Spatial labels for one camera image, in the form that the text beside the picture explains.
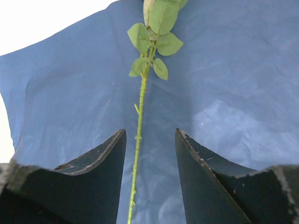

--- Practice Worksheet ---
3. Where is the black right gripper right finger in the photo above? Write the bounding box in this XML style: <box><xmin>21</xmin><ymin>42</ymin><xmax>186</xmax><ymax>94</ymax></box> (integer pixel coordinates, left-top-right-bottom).
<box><xmin>175</xmin><ymin>129</ymin><xmax>299</xmax><ymax>224</ymax></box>

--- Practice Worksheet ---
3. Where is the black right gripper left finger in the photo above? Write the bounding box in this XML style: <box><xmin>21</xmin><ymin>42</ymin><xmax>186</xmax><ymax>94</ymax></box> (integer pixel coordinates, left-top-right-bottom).
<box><xmin>0</xmin><ymin>129</ymin><xmax>127</xmax><ymax>224</ymax></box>

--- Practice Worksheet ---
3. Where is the blue flower bouquet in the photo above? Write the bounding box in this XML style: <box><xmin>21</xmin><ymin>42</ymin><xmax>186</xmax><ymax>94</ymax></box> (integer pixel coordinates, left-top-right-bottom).
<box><xmin>0</xmin><ymin>0</ymin><xmax>299</xmax><ymax>224</ymax></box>

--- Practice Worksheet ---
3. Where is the pink rose spray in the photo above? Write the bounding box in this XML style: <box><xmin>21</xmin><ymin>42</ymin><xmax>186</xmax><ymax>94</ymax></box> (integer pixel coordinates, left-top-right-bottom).
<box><xmin>127</xmin><ymin>0</ymin><xmax>187</xmax><ymax>223</ymax></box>

